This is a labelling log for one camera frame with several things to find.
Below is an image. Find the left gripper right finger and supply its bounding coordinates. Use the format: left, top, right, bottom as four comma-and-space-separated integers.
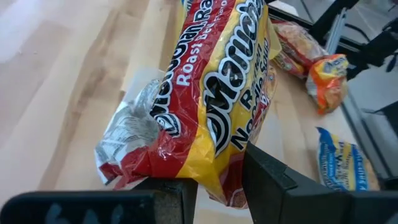
241, 141, 398, 224

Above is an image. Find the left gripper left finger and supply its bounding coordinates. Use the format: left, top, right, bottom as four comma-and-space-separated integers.
0, 177, 199, 224

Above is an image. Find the blue Maruchan noodle pack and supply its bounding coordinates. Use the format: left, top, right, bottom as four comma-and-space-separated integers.
315, 126, 381, 192

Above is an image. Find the orange Maruchan chicken noodle pack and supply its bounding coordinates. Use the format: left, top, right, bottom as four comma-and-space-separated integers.
305, 53, 349, 115

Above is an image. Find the red Maruchan beef noodle pack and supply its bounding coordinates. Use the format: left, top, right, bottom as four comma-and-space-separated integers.
94, 0, 282, 210
272, 20, 329, 80

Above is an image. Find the black aluminium table frame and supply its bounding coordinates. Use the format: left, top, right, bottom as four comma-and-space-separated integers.
266, 0, 398, 191

